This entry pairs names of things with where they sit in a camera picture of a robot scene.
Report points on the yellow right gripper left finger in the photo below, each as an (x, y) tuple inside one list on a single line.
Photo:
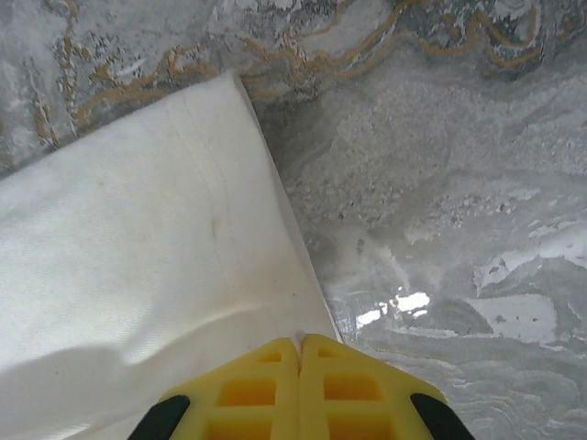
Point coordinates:
[(257, 412)]

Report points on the white t-shirt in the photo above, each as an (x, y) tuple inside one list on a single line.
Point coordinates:
[(137, 238)]

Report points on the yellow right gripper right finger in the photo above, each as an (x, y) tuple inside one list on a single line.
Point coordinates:
[(348, 412)]

